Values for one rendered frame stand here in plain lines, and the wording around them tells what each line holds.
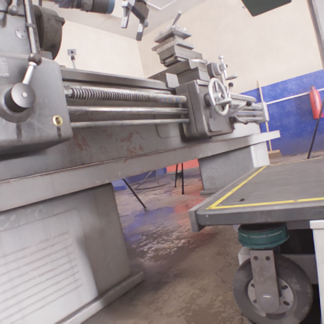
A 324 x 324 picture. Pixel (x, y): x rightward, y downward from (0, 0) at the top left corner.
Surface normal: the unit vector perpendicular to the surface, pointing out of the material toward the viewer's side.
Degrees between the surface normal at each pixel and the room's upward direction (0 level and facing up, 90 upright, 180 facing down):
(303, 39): 90
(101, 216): 90
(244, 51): 90
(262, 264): 90
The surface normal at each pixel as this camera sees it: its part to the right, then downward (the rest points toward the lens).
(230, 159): -0.62, 0.17
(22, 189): 0.76, -0.12
